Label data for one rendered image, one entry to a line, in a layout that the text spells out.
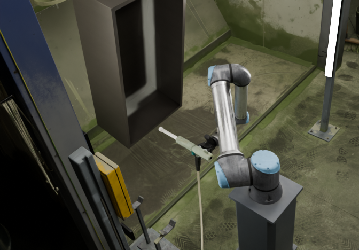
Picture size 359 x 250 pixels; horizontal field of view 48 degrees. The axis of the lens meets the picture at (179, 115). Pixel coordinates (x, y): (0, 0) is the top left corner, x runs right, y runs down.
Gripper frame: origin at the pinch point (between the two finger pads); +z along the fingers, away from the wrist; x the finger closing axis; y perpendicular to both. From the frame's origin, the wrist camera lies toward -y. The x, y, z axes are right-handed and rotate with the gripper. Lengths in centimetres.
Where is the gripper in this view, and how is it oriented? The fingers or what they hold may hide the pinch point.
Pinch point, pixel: (196, 154)
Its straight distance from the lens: 279.7
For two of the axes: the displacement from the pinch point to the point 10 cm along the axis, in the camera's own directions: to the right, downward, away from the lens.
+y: 0.1, 7.9, 6.1
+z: -6.6, 4.6, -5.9
